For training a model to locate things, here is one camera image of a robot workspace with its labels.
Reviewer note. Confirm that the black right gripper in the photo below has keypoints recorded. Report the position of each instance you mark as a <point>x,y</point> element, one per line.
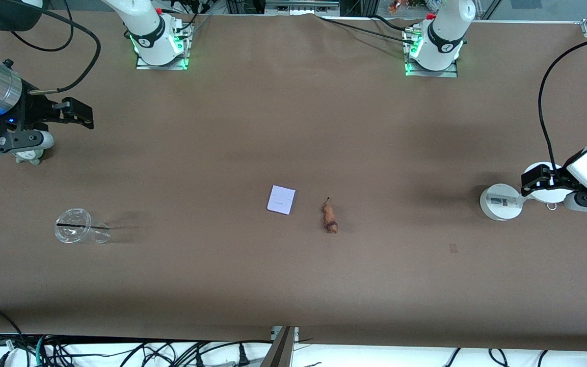
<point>32,111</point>

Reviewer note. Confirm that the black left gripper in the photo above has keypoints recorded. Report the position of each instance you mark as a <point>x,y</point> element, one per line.
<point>558,178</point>

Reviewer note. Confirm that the small white card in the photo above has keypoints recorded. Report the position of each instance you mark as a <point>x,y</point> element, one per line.
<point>281,200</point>

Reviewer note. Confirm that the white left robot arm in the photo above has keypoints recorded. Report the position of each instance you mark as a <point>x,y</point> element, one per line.
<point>444,46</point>

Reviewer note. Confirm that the white round desk mirror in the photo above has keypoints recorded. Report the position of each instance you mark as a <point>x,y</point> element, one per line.
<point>495,204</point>

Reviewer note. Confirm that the grey green totoro plush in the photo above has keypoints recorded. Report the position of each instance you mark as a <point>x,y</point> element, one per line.
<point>31,159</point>

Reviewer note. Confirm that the black drinking straw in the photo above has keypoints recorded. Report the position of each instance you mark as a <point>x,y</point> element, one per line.
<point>74,225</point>

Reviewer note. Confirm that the clear plastic cup with lid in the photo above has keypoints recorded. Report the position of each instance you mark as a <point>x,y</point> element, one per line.
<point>72,234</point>

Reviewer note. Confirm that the small orange toy figure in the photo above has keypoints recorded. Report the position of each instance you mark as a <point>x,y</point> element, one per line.
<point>393,6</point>

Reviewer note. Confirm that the black power plug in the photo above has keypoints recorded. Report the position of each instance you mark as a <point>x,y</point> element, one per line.
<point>243,357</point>

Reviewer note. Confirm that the brown angled beam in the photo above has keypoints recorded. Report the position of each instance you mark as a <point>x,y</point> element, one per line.
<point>278,354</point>

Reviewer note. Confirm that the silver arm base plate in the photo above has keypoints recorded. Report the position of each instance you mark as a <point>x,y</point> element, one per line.
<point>161,67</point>
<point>431,74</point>

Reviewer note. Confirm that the silver metal rail device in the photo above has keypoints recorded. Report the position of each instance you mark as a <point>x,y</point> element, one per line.
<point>301,6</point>

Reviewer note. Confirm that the silver metal bracket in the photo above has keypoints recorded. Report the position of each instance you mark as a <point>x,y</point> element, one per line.
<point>275,334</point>

